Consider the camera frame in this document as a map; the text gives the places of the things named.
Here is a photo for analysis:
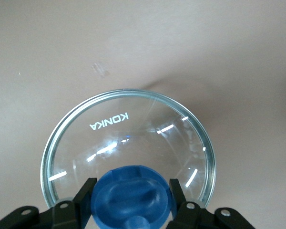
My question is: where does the small clear tape piece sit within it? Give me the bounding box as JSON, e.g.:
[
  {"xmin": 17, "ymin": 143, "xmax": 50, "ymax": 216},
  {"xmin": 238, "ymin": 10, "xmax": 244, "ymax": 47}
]
[{"xmin": 91, "ymin": 62, "xmax": 110, "ymax": 78}]

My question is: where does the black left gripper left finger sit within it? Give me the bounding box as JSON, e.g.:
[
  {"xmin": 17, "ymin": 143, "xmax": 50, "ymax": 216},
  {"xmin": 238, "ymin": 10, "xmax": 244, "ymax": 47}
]
[{"xmin": 51, "ymin": 177, "xmax": 97, "ymax": 229}]

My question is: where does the glass lid with blue knob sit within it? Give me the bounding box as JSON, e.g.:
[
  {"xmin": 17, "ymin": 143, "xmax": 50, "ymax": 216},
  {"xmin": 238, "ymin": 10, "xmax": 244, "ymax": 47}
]
[{"xmin": 40, "ymin": 88, "xmax": 217, "ymax": 229}]

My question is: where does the brown table cover sheet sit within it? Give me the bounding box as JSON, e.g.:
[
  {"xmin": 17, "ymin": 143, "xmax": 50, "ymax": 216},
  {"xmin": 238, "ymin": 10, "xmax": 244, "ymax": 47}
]
[{"xmin": 0, "ymin": 0, "xmax": 286, "ymax": 229}]

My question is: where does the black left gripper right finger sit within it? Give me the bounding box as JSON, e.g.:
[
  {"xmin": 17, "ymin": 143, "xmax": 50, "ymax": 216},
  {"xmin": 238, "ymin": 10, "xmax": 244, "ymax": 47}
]
[{"xmin": 169, "ymin": 178, "xmax": 207, "ymax": 229}]

